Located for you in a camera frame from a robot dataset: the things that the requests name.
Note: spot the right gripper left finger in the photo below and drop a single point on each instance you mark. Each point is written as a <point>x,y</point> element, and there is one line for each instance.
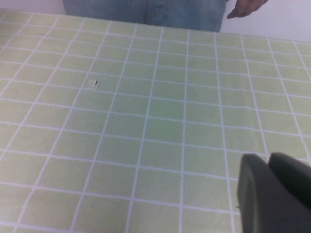
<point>262,206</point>

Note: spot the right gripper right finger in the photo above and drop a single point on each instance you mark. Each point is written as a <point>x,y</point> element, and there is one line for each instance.
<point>291,174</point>

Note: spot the person's left hand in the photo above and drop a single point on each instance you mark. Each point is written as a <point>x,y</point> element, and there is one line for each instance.
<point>245,8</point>

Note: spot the green checked tablecloth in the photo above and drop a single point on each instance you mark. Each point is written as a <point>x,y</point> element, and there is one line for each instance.
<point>145,121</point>

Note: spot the blue jeans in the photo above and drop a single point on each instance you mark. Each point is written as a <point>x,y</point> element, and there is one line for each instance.
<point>145,11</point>

